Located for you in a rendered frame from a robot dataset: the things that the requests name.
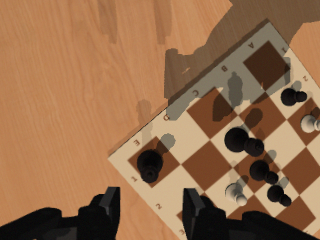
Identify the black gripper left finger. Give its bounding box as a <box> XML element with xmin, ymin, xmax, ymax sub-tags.
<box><xmin>0</xmin><ymin>186</ymin><xmax>120</xmax><ymax>240</ymax></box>

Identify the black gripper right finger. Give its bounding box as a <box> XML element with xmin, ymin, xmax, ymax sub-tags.
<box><xmin>182</xmin><ymin>188</ymin><xmax>320</xmax><ymax>240</ymax></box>

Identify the white pawn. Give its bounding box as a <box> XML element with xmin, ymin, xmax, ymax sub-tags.
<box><xmin>300</xmin><ymin>115</ymin><xmax>320</xmax><ymax>133</ymax></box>
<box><xmin>225</xmin><ymin>184</ymin><xmax>247</xmax><ymax>206</ymax></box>

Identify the wooden chessboard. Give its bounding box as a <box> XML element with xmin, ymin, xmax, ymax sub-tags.
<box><xmin>107</xmin><ymin>22</ymin><xmax>320</xmax><ymax>240</ymax></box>

